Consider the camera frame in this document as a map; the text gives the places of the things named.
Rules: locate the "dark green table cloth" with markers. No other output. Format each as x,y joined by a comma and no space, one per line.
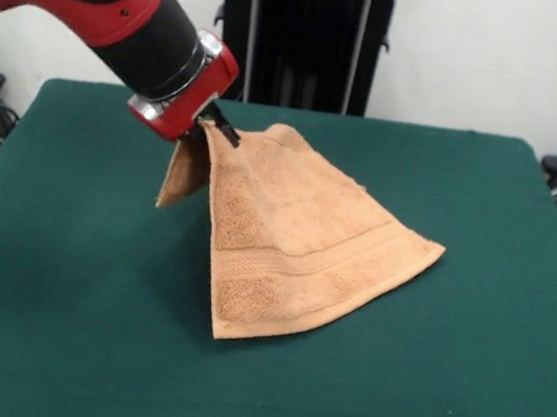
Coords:
97,298

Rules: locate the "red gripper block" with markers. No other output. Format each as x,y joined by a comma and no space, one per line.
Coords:
195,98

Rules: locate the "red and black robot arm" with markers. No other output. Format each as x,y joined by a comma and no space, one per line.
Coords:
105,2

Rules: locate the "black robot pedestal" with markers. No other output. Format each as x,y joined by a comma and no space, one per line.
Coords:
302,45

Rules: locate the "tan terry towel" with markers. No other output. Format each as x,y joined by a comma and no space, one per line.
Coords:
295,240

